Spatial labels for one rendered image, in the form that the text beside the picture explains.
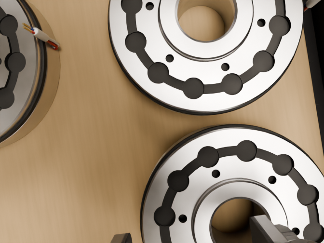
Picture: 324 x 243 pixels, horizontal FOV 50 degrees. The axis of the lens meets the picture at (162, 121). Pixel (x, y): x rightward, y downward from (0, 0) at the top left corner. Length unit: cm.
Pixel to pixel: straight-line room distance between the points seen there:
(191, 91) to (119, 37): 5
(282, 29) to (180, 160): 9
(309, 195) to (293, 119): 5
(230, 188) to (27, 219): 13
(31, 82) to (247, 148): 12
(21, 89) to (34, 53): 2
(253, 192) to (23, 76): 13
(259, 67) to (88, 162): 11
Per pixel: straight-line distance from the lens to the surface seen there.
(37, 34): 19
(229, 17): 20
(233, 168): 18
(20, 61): 20
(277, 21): 20
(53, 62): 21
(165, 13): 18
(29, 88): 20
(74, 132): 22
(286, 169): 19
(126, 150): 21
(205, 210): 18
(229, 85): 19
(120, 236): 16
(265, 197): 18
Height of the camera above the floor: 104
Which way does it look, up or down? 88 degrees down
